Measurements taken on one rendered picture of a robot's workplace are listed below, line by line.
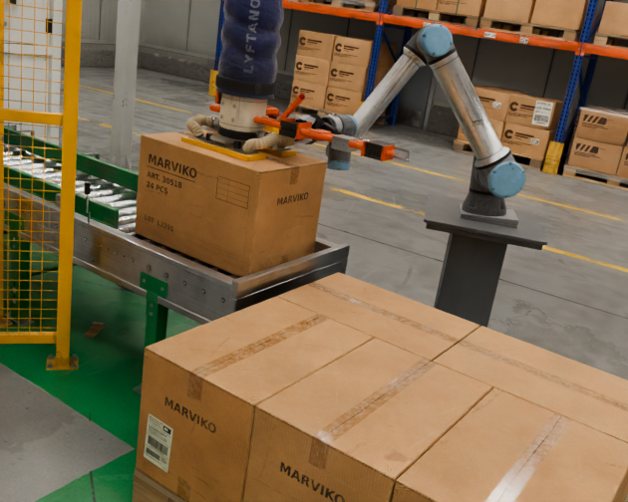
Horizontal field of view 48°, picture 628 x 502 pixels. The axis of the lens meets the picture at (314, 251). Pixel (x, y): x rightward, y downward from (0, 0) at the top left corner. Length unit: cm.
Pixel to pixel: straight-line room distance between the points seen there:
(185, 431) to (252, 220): 81
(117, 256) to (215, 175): 51
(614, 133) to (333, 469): 795
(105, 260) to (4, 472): 84
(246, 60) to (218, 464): 139
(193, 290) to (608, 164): 743
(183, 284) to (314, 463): 99
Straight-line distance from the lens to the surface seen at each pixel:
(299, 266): 259
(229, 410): 186
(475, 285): 314
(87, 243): 287
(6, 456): 255
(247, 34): 258
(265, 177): 242
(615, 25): 940
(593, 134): 936
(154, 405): 206
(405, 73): 293
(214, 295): 242
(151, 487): 221
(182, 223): 269
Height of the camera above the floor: 148
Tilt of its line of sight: 19 degrees down
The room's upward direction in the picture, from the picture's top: 9 degrees clockwise
